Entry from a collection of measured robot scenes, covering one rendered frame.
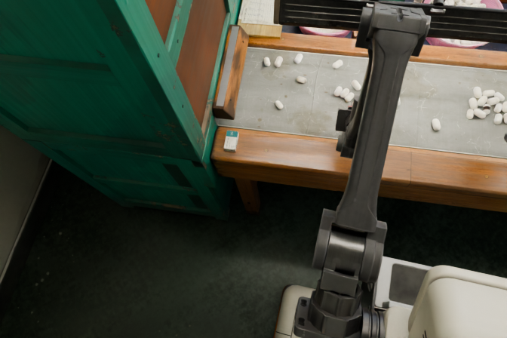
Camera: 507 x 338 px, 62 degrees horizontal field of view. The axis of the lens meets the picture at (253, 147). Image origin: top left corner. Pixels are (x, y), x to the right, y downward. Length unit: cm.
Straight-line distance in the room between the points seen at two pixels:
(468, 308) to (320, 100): 89
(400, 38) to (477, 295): 37
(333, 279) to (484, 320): 21
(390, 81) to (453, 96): 81
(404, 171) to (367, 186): 63
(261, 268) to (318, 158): 83
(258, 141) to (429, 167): 50
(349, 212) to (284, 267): 130
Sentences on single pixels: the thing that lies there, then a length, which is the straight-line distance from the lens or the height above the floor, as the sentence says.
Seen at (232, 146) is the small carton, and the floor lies 78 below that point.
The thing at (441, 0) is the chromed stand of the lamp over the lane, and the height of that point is 112.
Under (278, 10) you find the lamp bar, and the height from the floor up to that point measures 108.
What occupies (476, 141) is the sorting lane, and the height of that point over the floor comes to 74.
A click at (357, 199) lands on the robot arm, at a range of 67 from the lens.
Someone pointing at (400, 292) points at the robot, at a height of 104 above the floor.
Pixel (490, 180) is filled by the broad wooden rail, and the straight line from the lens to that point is 136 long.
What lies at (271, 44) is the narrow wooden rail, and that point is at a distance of 144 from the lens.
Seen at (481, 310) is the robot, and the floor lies 136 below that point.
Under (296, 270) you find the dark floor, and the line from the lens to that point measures 195.
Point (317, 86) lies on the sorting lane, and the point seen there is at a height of 74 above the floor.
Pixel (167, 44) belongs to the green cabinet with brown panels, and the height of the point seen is 127.
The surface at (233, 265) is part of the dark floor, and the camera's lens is 197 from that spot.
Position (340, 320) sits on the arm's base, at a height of 123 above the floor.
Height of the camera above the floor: 194
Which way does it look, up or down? 68 degrees down
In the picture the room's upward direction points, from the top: 10 degrees counter-clockwise
